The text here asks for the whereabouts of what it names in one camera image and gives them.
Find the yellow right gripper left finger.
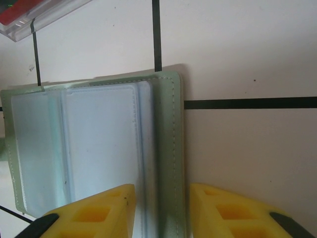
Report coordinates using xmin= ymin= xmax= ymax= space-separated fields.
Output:
xmin=23 ymin=183 xmax=136 ymax=238

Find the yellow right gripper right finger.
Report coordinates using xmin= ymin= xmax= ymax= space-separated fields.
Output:
xmin=189 ymin=182 xmax=317 ymax=238

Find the red card white print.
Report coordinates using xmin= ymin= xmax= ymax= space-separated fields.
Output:
xmin=0 ymin=0 xmax=33 ymax=25

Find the stack of coloured cards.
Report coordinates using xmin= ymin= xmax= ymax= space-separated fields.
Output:
xmin=0 ymin=0 xmax=94 ymax=43

